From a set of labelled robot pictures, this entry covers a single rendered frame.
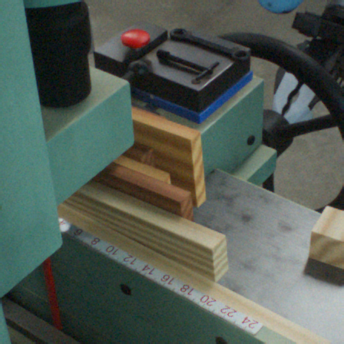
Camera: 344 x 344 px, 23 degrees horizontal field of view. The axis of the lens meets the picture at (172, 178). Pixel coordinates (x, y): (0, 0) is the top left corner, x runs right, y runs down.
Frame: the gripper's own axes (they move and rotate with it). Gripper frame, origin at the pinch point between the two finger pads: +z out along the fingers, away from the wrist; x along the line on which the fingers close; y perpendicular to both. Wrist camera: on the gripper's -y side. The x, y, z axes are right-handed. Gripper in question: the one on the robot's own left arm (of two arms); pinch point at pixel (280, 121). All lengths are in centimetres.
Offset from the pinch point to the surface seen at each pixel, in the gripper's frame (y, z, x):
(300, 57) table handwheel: -28.2, 2.1, -11.0
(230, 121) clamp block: -35.1, 14.7, -11.0
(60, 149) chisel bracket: -57, 29, -10
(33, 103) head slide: -67, 29, -13
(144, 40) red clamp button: -43.1, 12.6, -1.8
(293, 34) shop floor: 127, -76, 69
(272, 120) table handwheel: -18.6, 7.0, -7.5
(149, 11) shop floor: 120, -64, 119
